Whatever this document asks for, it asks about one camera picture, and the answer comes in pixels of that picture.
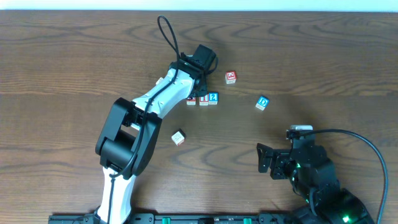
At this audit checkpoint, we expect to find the red letter I block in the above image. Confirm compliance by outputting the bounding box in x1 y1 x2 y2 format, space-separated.
199 95 209 106

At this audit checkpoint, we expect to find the red letter A block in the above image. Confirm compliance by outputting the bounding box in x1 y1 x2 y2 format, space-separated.
186 97 197 105

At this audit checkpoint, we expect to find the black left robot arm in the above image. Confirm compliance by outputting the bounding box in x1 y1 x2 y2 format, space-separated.
95 59 213 223

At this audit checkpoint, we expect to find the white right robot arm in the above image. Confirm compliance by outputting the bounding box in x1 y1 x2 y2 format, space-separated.
256 136 374 223

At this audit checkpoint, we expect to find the red letter E block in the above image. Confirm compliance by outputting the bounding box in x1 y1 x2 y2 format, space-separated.
225 71 237 85

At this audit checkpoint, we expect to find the white block with number three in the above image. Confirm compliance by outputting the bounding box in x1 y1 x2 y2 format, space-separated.
155 77 163 85

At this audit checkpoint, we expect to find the blue letter D block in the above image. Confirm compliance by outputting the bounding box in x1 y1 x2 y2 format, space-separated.
256 96 269 111

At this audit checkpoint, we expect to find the white block near centre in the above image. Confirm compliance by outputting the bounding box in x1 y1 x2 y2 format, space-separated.
171 130 185 146

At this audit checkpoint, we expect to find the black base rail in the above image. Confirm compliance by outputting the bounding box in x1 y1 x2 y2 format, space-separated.
48 213 299 224

